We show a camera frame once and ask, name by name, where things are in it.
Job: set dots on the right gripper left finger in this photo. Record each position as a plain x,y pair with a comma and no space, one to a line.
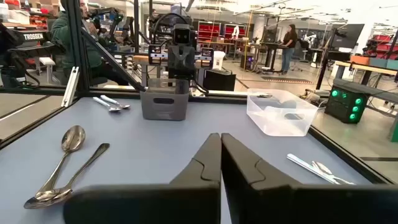
186,202

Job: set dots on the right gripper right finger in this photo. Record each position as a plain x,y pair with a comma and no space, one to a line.
264,202

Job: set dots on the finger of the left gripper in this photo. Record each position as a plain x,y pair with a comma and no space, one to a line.
188,62
175,62

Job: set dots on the black Trossen-labelled robot arm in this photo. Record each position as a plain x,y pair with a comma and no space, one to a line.
32,36

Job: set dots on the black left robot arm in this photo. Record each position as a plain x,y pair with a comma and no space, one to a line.
168,31

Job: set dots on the white bucket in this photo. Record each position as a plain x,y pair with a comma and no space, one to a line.
218,59

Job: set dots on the black case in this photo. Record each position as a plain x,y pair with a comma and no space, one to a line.
219,80

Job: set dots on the red bin shelf rack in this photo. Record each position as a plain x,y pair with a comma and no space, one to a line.
209,31
233,31

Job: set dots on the dark grey plastic bin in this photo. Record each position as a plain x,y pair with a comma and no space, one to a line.
164,109

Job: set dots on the clear plastic bin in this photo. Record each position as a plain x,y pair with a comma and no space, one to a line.
280,124

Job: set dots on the person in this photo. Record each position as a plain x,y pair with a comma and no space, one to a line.
59,34
289,43

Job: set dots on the black box with green lights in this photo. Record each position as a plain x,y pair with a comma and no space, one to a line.
342,105

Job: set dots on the black monitor screen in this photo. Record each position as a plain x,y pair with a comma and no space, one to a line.
348,35

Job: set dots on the wooden top workbench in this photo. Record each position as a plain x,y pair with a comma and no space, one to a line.
367,68

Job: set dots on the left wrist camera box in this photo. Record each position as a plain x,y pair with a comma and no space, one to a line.
182,34

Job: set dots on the aluminium bracket bar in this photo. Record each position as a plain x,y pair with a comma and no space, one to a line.
70,87

